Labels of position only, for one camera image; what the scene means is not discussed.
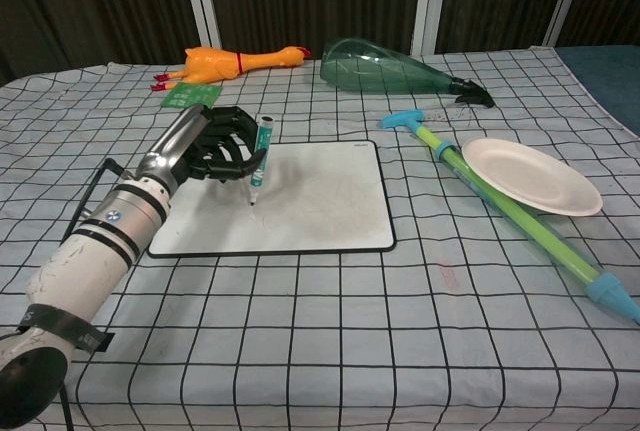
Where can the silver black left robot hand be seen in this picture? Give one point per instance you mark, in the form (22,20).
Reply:
(172,148)

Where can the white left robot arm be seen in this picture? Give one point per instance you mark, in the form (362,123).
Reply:
(85,266)

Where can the green blue water pump toy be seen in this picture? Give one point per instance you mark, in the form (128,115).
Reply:
(545,236)

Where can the green printed card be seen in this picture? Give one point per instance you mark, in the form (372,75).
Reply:
(192,95)

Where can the white dry-erase board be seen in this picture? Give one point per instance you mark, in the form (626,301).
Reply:
(310,201)

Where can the green whiteboard marker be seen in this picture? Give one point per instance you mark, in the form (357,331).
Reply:
(261,151)

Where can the green plastic spray bottle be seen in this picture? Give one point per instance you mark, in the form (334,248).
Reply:
(380,68)

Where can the yellow rubber chicken toy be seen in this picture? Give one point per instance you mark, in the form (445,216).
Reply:
(215,65)

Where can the white paper plate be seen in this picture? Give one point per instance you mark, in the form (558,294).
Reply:
(525,176)

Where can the checkered white tablecloth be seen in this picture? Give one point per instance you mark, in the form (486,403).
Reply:
(325,331)

